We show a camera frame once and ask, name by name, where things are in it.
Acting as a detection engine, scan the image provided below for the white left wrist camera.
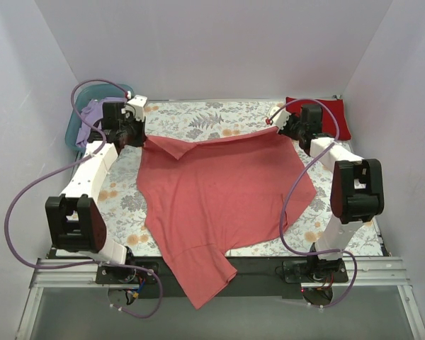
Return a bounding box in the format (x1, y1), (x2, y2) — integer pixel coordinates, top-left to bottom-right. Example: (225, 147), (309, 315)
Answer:
(125, 95), (148, 122)

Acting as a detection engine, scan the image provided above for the floral patterned table mat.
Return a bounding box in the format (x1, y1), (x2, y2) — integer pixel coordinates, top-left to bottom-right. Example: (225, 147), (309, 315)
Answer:
(55, 98), (383, 259)

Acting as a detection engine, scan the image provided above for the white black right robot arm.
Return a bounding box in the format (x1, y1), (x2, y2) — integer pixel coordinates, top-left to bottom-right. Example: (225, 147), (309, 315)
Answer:
(267, 99), (385, 282)

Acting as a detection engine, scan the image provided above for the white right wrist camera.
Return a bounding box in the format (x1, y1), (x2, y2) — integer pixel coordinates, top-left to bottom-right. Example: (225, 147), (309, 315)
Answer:
(265, 110), (291, 135)

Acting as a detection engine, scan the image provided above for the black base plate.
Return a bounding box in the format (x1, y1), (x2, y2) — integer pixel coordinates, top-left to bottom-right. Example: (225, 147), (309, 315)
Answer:
(95, 256), (352, 304)

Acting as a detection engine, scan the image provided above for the lilac t shirt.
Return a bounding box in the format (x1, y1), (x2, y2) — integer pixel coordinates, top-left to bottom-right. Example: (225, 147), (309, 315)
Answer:
(76, 99), (105, 147)

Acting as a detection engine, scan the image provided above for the salmon pink t shirt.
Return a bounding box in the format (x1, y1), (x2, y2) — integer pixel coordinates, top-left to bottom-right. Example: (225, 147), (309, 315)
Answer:
(137, 128), (317, 308)

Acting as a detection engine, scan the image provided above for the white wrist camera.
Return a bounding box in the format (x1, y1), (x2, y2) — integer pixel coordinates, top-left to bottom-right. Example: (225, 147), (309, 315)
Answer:
(265, 110), (291, 135)
(125, 95), (148, 122)

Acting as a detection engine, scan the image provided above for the teal plastic basket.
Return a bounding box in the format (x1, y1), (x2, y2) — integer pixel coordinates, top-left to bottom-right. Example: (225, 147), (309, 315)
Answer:
(64, 82), (135, 152)

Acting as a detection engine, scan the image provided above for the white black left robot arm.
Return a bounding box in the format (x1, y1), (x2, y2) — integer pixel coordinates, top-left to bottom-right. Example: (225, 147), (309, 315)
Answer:
(45, 96), (147, 283)

